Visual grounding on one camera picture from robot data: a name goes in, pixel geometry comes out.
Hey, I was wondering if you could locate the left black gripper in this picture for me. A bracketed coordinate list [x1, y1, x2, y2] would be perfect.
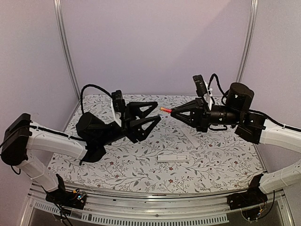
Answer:
[96, 101, 161, 147]

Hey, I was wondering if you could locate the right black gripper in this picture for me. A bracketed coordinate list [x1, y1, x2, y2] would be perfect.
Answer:
[171, 97, 242, 132]

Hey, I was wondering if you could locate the red orange battery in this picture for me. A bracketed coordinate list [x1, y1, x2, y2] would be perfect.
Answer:
[160, 107, 172, 113]

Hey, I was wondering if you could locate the white remote battery cover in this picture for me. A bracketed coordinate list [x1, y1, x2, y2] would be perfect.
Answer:
[182, 129, 199, 147]

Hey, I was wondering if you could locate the white remote control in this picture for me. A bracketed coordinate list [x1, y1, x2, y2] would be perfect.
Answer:
[157, 154, 190, 162]

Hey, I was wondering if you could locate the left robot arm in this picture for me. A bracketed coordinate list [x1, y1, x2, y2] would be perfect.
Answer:
[0, 102, 161, 204]

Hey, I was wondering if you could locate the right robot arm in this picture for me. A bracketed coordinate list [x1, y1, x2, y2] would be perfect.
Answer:
[170, 81, 301, 153]

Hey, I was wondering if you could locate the floral patterned table mat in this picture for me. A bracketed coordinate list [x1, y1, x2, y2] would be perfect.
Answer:
[48, 109, 264, 194]

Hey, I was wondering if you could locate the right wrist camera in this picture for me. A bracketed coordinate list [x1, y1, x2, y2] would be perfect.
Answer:
[192, 75, 215, 105]

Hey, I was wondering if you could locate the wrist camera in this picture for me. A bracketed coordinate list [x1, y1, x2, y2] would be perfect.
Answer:
[192, 75, 215, 105]
[111, 90, 126, 127]

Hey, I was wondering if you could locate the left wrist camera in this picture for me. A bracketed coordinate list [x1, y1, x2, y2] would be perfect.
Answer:
[111, 90, 126, 127]

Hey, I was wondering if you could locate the right camera cable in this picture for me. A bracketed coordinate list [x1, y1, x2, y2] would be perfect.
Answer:
[209, 73, 228, 95]

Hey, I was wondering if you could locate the camera cable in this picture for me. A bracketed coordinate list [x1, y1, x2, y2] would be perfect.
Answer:
[79, 84, 113, 116]
[209, 73, 228, 95]

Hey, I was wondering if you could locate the left camera cable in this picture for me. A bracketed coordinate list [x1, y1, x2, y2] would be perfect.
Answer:
[79, 84, 113, 116]

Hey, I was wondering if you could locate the front aluminium rail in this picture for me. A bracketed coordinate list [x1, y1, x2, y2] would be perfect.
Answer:
[20, 182, 297, 226]

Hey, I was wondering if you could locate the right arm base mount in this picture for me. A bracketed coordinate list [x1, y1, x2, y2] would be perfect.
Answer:
[227, 174, 268, 210]

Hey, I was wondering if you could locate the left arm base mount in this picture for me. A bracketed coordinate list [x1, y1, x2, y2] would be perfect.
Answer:
[46, 174, 87, 210]

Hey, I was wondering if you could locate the right aluminium frame post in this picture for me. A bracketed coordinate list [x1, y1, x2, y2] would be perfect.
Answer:
[236, 0, 259, 82]

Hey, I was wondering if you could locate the aluminium frame post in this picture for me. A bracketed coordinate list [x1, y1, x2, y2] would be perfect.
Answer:
[53, 0, 80, 100]
[236, 0, 259, 82]

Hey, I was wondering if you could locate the left aluminium frame post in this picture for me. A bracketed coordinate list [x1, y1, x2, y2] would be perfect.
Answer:
[53, 0, 80, 100]

